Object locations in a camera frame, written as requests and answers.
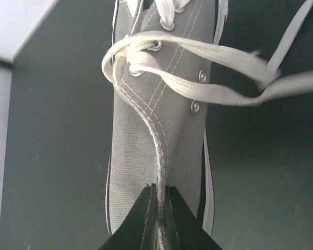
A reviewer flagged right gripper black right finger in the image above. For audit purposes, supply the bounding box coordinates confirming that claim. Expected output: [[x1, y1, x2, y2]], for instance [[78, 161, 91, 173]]
[[164, 186, 221, 250]]

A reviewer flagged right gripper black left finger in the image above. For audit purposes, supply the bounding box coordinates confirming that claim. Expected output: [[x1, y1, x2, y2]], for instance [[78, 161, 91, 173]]
[[100, 184, 157, 250]]

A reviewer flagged grey canvas sneaker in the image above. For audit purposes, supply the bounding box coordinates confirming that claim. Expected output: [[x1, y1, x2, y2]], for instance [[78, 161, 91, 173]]
[[104, 0, 230, 237]]

